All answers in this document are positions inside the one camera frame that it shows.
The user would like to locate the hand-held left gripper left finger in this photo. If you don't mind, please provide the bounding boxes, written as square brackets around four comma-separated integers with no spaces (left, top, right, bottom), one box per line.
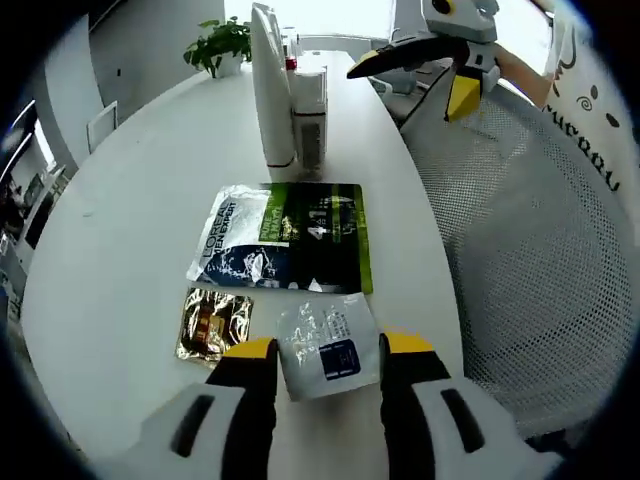
[119,335,280,480]

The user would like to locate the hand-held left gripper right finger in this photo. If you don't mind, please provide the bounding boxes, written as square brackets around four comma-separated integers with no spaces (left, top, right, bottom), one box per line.
[378,327,561,480]

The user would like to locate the gold foil skincare sachet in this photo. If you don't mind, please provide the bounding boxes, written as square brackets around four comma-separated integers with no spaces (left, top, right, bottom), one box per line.
[173,286,256,369]

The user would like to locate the white red-collar pump skincare bottle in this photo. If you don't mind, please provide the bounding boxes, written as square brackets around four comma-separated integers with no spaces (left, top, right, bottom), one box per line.
[282,27,301,71]

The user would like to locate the large clear skincare bottle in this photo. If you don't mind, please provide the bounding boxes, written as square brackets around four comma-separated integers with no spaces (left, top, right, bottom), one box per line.
[292,65,330,170]

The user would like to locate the white skincare tube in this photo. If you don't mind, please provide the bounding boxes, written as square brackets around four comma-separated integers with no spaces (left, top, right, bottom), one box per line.
[249,2,297,171]

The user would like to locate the black green skincare sachet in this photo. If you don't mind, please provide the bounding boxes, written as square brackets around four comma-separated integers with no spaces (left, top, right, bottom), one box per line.
[185,182,375,296]

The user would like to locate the person's white shirt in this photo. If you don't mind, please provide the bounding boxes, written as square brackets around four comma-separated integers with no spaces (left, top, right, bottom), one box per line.
[542,4,640,201]

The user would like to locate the white mesh office chair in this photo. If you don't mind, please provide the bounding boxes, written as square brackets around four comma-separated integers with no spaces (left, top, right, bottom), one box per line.
[399,64,636,441]

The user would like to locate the green potted plant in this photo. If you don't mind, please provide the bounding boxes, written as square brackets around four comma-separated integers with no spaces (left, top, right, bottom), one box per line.
[183,15,253,80]

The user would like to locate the white square column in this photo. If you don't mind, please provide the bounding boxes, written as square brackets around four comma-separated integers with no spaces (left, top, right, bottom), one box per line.
[42,14,94,166]

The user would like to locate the white frame office chair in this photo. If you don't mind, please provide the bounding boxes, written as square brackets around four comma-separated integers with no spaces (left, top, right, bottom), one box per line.
[85,99,120,155]

